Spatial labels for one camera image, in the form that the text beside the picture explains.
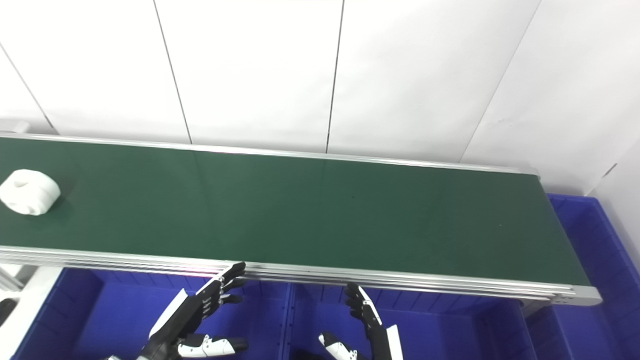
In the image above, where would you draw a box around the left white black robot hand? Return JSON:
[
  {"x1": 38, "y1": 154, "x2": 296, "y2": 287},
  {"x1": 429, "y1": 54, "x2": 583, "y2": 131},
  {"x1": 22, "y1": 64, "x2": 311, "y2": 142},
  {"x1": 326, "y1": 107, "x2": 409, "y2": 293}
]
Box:
[{"x1": 140, "y1": 261, "x2": 249, "y2": 360}]

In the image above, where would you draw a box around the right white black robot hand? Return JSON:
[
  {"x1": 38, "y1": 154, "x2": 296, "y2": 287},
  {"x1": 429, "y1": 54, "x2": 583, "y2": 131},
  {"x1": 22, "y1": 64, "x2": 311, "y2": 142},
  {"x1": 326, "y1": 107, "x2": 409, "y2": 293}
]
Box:
[{"x1": 319, "y1": 282, "x2": 404, "y2": 360}]

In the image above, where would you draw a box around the white round plastic part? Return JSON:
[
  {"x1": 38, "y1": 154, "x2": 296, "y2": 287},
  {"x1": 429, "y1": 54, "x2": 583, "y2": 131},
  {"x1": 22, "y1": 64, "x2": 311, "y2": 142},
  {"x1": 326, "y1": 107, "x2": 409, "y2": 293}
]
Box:
[{"x1": 0, "y1": 169, "x2": 62, "y2": 216}]

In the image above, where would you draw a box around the blue plastic bin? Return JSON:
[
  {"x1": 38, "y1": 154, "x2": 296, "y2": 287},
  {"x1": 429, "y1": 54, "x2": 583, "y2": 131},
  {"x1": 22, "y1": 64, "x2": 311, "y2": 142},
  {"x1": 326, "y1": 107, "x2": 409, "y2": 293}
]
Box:
[
  {"x1": 520, "y1": 194, "x2": 640, "y2": 360},
  {"x1": 12, "y1": 266, "x2": 292, "y2": 360},
  {"x1": 284, "y1": 282, "x2": 533, "y2": 360}
]

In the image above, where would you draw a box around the green conveyor belt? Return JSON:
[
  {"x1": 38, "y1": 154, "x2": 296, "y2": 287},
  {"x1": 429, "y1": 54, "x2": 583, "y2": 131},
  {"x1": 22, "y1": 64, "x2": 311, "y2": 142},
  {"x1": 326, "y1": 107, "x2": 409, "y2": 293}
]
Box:
[{"x1": 0, "y1": 120, "x2": 603, "y2": 307}]

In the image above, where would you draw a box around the aluminium conveyor support leg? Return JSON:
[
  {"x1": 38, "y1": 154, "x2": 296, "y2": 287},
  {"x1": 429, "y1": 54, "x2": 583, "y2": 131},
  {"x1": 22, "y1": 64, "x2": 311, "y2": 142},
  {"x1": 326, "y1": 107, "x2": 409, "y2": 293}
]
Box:
[{"x1": 0, "y1": 264, "x2": 26, "y2": 292}]

